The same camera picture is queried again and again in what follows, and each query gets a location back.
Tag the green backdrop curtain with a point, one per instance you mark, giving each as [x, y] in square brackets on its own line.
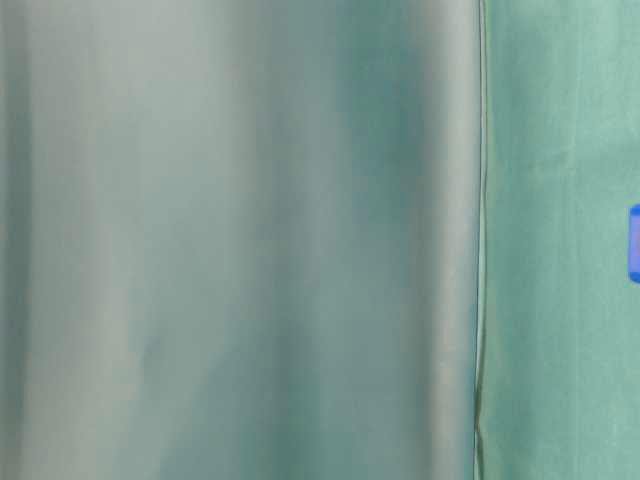
[239, 239]

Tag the blue plastic block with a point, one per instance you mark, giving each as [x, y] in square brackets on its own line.
[633, 258]

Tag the green table cloth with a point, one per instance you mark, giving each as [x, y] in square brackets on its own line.
[558, 377]

